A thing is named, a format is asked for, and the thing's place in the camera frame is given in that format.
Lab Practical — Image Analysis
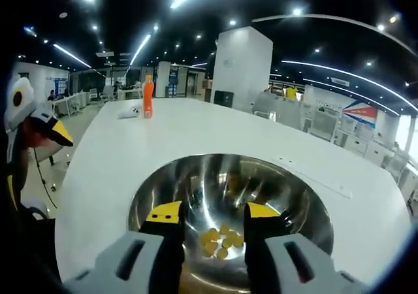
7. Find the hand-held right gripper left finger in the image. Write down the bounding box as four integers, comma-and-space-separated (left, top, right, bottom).
63, 201, 187, 294

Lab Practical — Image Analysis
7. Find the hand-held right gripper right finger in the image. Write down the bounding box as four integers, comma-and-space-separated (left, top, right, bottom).
244, 201, 370, 294

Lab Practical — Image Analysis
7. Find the group of yellow QQ candies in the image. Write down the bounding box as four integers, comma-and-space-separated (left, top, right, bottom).
199, 223, 244, 259

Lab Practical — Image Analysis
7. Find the stainless steel bowl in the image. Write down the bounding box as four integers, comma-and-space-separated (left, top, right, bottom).
126, 153, 334, 294

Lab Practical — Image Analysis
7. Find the person's left hand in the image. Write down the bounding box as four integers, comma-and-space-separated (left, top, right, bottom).
27, 123, 65, 159

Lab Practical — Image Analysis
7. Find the white office chair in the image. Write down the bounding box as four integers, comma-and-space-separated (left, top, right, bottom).
21, 201, 50, 220

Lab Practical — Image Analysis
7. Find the white office desk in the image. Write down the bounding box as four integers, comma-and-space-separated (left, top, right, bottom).
52, 94, 89, 117

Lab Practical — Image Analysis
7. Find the person in dark clothing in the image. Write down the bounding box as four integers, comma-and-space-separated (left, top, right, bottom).
0, 163, 68, 294

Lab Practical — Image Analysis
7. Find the small white device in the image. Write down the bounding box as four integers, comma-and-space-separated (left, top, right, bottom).
117, 106, 142, 120

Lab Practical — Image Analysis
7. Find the orange drink bottle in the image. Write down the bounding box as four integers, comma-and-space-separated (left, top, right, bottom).
142, 74, 154, 120

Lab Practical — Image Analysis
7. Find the row of white office chairs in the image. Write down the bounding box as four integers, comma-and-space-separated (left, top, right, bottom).
254, 91, 418, 206

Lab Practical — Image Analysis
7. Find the black cabinet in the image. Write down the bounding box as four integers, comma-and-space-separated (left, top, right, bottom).
214, 90, 234, 108

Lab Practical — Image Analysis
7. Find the white square pillar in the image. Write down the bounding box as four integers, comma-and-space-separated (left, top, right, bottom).
211, 25, 274, 107

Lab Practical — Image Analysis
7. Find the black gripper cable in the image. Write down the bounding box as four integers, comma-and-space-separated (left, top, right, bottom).
32, 146, 58, 208

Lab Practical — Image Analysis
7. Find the blue wall board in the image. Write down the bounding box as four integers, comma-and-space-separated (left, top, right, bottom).
54, 78, 69, 95

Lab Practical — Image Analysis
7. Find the white table cable cover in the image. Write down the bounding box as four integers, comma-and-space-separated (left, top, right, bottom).
276, 156, 353, 199

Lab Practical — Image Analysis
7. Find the red and blue wall poster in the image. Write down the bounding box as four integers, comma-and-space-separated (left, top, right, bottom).
341, 99, 379, 129

